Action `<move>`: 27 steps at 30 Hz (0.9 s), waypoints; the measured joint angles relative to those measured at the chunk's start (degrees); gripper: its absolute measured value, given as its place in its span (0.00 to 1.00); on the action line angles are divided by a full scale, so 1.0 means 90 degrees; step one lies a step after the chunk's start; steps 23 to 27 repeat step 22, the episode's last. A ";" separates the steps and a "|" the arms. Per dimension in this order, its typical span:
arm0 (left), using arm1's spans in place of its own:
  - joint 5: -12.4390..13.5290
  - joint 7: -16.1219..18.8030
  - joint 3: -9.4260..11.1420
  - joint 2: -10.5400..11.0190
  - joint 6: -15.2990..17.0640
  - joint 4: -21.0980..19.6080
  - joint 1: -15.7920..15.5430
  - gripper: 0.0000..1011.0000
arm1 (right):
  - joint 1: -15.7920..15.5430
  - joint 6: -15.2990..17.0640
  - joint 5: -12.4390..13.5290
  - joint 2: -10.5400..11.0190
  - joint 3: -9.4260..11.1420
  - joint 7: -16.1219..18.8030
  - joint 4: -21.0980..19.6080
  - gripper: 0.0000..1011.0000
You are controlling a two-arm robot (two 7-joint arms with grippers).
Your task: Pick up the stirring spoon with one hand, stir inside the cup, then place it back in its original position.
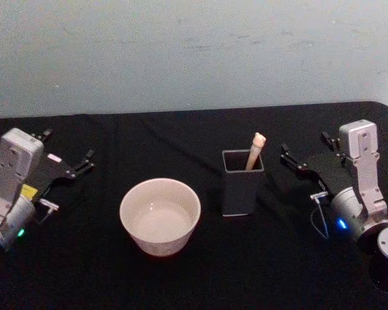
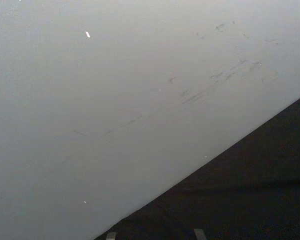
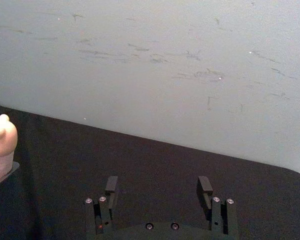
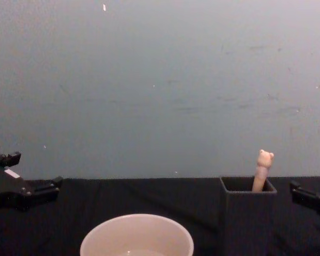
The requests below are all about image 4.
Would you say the black table cloth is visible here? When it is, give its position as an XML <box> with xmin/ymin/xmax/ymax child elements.
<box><xmin>0</xmin><ymin>175</ymin><xmax>320</xmax><ymax>256</ymax></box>

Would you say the cream bear-topped stick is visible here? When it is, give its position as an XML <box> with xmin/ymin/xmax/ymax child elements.
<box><xmin>251</xmin><ymin>149</ymin><xmax>275</xmax><ymax>193</ymax></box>

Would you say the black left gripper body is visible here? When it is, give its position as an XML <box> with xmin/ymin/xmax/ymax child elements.
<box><xmin>0</xmin><ymin>162</ymin><xmax>35</xmax><ymax>212</ymax></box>

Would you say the white round bowl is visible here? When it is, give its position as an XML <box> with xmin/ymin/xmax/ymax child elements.
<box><xmin>79</xmin><ymin>213</ymin><xmax>195</xmax><ymax>256</ymax></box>

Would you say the black square holder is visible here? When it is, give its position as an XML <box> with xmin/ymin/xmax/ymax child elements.
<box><xmin>219</xmin><ymin>175</ymin><xmax>278</xmax><ymax>256</ymax></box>

